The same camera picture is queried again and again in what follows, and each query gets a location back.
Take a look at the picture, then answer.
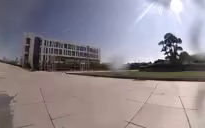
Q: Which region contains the pale concrete slab plaza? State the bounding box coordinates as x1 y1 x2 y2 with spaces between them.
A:
0 59 205 128

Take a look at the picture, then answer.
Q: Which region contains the white building with window rows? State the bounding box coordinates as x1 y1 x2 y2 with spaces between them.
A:
21 33 102 72

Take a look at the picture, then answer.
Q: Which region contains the green grass lawn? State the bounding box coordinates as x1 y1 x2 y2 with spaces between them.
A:
67 69 205 81

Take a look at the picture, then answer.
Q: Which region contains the tall dark tree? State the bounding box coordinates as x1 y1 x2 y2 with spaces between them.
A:
158 32 184 65

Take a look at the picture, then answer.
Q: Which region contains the dark hedge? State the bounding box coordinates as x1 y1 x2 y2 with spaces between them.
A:
128 59 205 72

